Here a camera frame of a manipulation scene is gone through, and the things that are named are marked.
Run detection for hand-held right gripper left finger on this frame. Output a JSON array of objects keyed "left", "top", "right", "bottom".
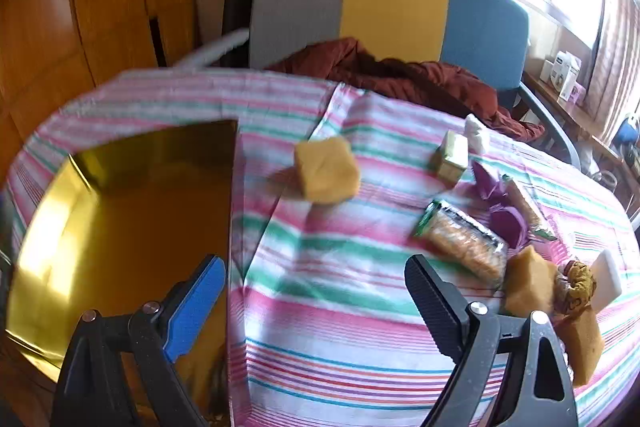
[{"left": 50, "top": 254, "right": 228, "bottom": 427}]

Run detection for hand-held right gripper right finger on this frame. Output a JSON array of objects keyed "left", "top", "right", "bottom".
[{"left": 404, "top": 254, "right": 581, "bottom": 427}]

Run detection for cracker packet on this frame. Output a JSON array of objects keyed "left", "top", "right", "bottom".
[{"left": 412, "top": 199, "right": 508, "bottom": 290}]

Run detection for gold cardboard box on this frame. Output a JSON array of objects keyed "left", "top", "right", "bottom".
[{"left": 5, "top": 119, "right": 241, "bottom": 423}]

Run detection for purple wrapper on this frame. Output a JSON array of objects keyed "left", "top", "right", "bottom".
[{"left": 470, "top": 159, "right": 530, "bottom": 250}]

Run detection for snack bar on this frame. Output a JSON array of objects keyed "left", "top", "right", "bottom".
[{"left": 501, "top": 173, "right": 558, "bottom": 242}]

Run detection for yellow patterned sock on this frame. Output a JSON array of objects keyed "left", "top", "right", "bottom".
[{"left": 552, "top": 259, "right": 598, "bottom": 320}]

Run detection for green and gold packet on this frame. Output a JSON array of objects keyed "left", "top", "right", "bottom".
[{"left": 431, "top": 130, "right": 470, "bottom": 188}]

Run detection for white tissue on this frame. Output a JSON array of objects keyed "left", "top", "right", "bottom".
[{"left": 464, "top": 113, "right": 493, "bottom": 156}]

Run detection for white rectangular block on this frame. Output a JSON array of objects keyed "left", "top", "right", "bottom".
[{"left": 590, "top": 248, "right": 623, "bottom": 310}]

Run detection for striped bed sheet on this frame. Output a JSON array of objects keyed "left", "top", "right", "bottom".
[{"left": 5, "top": 69, "right": 640, "bottom": 427}]

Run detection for red-brown jacket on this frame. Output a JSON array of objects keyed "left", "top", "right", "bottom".
[{"left": 265, "top": 37, "right": 546, "bottom": 142}]

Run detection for wooden desk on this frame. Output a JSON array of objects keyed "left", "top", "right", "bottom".
[{"left": 522, "top": 69, "right": 640, "bottom": 208}]

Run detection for blue round object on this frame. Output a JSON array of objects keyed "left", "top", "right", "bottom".
[{"left": 614, "top": 114, "right": 640, "bottom": 152}]

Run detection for white and blue carton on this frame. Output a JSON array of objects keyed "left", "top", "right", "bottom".
[{"left": 550, "top": 51, "right": 582, "bottom": 102}]

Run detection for grey yellow blue chair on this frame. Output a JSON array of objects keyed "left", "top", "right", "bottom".
[{"left": 172, "top": 0, "right": 583, "bottom": 168}]

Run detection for checked curtain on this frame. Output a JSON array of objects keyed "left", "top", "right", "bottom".
[{"left": 590, "top": 0, "right": 640, "bottom": 142}]

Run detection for wooden wardrobe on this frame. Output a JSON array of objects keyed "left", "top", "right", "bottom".
[{"left": 0, "top": 0, "right": 198, "bottom": 158}]

